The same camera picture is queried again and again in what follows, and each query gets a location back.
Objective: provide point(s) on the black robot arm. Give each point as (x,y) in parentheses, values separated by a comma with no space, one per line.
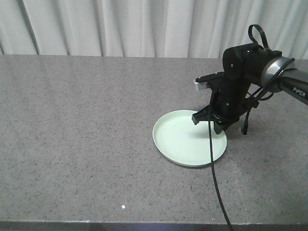
(250,71)

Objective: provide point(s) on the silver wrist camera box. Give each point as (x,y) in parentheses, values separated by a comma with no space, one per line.
(201,83)

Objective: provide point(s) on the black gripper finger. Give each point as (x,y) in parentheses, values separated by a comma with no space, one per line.
(220,126)
(205,114)

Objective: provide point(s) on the light green round plate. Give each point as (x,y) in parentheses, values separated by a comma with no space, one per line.
(181,141)

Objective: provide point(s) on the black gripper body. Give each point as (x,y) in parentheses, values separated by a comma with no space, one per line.
(228,100)

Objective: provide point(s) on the white pleated curtain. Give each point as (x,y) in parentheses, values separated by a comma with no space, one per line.
(149,28)

